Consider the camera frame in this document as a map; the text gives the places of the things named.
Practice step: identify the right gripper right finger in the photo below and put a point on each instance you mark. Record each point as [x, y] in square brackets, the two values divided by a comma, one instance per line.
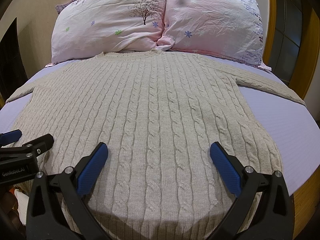
[273, 218]

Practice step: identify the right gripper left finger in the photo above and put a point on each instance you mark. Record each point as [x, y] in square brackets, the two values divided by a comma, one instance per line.
[45, 218]

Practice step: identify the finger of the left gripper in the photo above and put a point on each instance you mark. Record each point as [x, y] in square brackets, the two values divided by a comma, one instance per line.
[10, 137]
[40, 145]

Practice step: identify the beige cable-knit sweater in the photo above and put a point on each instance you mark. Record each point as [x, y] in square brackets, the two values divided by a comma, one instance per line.
[158, 113]

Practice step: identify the pink pillow with tree print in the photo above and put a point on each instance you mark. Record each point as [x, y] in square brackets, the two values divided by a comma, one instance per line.
[85, 28]

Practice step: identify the wooden framed dark door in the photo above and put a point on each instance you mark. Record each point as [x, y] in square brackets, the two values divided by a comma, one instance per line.
[295, 49]

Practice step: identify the pink pillow with flowers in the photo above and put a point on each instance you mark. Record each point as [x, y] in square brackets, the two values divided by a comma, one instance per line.
[228, 29]

